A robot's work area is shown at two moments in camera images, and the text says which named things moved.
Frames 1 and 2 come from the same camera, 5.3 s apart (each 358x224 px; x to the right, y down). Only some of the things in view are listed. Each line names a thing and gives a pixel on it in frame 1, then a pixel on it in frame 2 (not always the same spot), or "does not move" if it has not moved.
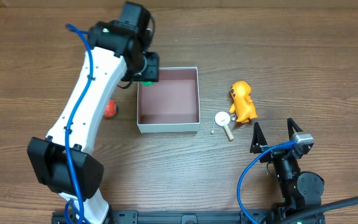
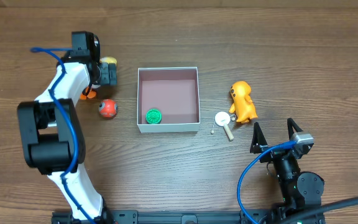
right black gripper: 276,152 does not move
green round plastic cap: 147,83 -> 153,116
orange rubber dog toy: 243,107 does not move
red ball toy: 111,109 does not move
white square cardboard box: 172,104 does not move
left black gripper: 151,71 -> 108,74
